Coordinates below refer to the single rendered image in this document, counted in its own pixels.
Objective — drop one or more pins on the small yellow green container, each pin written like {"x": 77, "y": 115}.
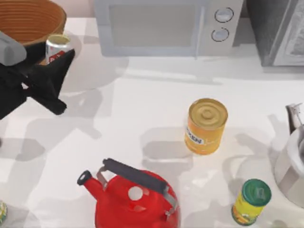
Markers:
{"x": 2, "y": 210}

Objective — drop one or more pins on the yellow can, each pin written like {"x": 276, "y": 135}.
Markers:
{"x": 205, "y": 128}

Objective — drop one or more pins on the brown woven basket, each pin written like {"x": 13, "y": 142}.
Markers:
{"x": 28, "y": 21}

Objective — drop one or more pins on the pale microwave oven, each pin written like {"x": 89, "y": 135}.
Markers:
{"x": 166, "y": 26}

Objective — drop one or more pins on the microwave door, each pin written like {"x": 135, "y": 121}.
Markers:
{"x": 149, "y": 27}

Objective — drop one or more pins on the microwave knob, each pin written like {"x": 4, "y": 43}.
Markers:
{"x": 220, "y": 34}
{"x": 224, "y": 13}

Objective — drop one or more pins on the yellow jar with green lid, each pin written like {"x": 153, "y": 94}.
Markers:
{"x": 251, "y": 202}

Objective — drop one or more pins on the red and white can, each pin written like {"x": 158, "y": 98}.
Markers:
{"x": 55, "y": 48}

